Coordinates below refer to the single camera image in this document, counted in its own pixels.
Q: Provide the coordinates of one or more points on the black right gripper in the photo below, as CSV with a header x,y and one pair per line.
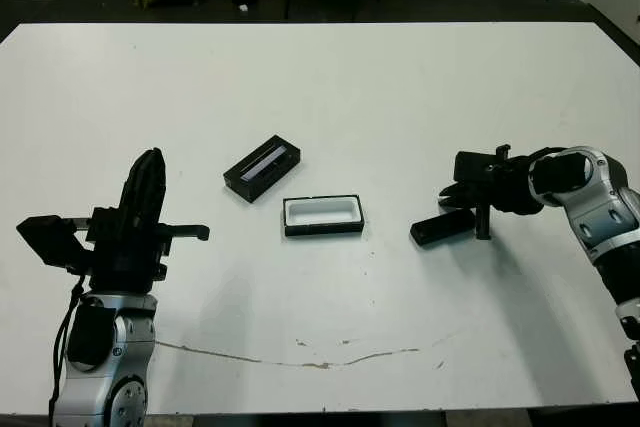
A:
x,y
507,187

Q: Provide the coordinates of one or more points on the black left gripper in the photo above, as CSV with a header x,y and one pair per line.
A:
x,y
125,257

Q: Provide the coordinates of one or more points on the black slim camera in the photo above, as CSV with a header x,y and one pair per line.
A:
x,y
442,228

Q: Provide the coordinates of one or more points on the black box lid with window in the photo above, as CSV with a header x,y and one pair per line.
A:
x,y
262,164

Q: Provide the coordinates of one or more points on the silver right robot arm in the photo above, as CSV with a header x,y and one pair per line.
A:
x,y
600,207

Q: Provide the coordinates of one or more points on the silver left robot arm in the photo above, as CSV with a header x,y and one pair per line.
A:
x,y
100,387

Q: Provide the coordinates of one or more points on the black box with white insert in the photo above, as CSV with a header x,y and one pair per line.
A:
x,y
322,211

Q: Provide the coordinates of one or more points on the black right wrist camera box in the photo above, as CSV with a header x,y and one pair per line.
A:
x,y
472,166

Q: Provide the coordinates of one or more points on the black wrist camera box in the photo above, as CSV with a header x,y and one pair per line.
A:
x,y
472,166
47,242

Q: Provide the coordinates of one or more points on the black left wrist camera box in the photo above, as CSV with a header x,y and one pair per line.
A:
x,y
47,242

